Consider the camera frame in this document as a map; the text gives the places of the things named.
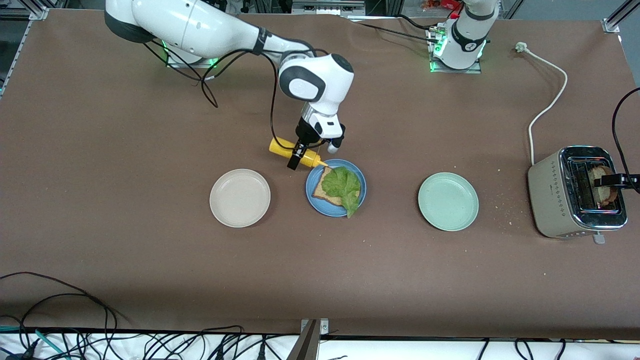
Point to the light green round plate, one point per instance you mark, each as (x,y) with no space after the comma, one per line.
(448,202)

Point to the aluminium corner profile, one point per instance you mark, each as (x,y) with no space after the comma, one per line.
(617,22)
(37,12)

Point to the blue round plate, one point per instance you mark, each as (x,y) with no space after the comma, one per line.
(330,211)

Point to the beige round plate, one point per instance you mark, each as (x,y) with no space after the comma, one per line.
(240,198)

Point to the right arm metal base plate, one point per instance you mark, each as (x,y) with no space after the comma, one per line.
(175,62)

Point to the red object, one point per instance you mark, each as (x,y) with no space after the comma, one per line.
(440,5)

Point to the beige chrome toaster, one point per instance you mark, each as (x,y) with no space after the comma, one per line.
(547,200)

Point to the small metal bracket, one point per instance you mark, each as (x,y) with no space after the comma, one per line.
(324,327)

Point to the green lettuce leaf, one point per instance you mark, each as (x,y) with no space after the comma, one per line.
(345,187)

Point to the grey metal box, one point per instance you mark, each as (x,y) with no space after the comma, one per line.
(325,7)

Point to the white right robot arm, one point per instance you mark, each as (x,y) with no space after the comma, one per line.
(200,25)

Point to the brown bread slice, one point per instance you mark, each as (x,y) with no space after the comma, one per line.
(607,195)
(322,192)

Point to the yellow squeeze bottle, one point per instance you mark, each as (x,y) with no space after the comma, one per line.
(280,146)

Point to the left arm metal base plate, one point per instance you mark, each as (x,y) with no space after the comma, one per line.
(472,69)

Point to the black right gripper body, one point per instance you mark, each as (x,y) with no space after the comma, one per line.
(304,133)

